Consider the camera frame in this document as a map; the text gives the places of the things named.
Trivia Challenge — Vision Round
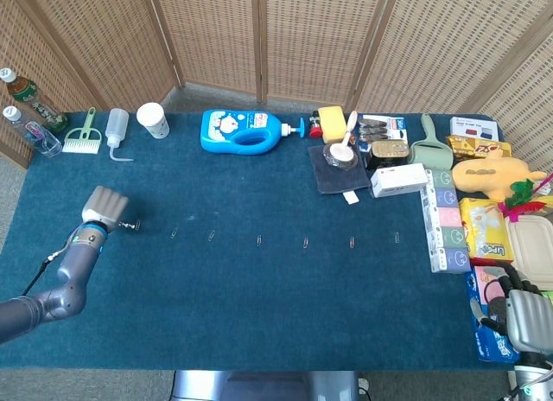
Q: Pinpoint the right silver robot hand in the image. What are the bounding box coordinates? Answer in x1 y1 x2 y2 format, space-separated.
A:
469 264 553 357

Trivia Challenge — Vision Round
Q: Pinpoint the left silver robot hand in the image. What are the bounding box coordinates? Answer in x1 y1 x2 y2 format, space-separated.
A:
80 185 130 234

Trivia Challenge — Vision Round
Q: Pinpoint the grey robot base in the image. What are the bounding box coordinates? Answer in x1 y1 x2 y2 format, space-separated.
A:
169 369 371 401

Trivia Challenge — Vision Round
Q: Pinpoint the green hand brush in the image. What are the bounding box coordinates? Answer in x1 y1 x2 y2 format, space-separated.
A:
61 106 104 155

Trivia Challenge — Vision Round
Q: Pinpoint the blue printed box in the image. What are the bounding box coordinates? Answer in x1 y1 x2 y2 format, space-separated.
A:
463 265 522 365

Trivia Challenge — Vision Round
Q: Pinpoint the beige lunch container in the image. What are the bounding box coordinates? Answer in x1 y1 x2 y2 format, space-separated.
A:
505 214 553 292

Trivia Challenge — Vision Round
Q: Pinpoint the translucent squeeze wash bottle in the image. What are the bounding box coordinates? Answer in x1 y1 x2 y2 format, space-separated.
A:
105 108 136 162

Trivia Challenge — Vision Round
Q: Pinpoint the clear water bottle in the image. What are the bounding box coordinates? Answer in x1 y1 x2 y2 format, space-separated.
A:
2 105 64 158

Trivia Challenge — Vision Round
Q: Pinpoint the white paper cup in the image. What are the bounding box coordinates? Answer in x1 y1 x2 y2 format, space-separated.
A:
136 102 171 140

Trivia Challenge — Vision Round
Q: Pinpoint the feather cat teaser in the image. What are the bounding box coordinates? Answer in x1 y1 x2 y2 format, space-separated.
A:
497 172 553 224

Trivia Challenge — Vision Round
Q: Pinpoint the green tea bottle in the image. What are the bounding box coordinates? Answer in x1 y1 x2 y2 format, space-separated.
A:
0 67 69 133

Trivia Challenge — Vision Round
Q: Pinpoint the multicolour tissue pack strip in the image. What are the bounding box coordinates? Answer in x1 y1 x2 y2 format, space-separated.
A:
419 168 474 275

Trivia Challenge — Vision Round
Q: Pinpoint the blue detergent pump bottle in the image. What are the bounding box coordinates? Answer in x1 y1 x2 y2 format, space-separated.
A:
200 108 307 156

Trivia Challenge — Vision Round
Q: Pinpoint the yellow plush toy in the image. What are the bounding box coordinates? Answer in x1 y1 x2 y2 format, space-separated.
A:
450 149 548 202

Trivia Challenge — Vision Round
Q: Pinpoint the blue table cloth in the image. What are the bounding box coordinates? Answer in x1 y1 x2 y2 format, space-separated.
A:
0 111 526 372

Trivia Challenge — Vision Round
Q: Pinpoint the yellow snack packet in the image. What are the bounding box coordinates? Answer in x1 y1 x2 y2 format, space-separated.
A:
445 134 513 161

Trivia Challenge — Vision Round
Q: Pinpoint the white cardboard box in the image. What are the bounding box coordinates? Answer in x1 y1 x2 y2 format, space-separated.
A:
369 162 430 200

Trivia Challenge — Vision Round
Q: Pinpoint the pale green dustpan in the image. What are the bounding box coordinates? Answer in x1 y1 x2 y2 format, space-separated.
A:
407 112 455 171

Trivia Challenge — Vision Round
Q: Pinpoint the white box with blue picture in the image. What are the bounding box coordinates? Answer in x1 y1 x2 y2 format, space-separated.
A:
448 115 500 143

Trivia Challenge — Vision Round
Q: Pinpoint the gold and black tin can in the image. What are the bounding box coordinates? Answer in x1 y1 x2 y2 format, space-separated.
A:
366 139 410 171

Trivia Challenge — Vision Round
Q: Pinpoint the red and black cap item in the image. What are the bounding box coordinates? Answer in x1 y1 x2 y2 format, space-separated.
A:
308 110 325 139

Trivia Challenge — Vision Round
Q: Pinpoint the dark grey folded cloth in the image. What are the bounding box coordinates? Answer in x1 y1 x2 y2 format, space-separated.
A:
307 143 372 205

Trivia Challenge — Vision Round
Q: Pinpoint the patterned tape roll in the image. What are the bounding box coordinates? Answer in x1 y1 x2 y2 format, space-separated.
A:
323 142 359 169

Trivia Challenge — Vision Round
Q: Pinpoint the yellow sponge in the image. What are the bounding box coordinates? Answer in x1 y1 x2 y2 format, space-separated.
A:
317 106 348 144

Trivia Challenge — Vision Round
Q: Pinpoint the binder clip package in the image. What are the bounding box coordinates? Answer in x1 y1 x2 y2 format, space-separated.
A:
357 113 410 154

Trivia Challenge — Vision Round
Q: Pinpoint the white plastic spoon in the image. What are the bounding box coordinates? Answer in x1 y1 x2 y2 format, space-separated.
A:
328 110 359 162

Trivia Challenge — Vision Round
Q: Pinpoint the woven wooden folding screen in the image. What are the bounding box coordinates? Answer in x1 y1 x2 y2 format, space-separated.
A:
0 0 553 174

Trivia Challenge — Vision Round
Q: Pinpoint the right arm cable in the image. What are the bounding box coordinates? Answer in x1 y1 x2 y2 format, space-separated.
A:
500 383 528 401

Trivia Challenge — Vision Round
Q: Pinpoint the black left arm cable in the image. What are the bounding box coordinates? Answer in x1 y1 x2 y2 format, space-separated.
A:
20 239 74 298

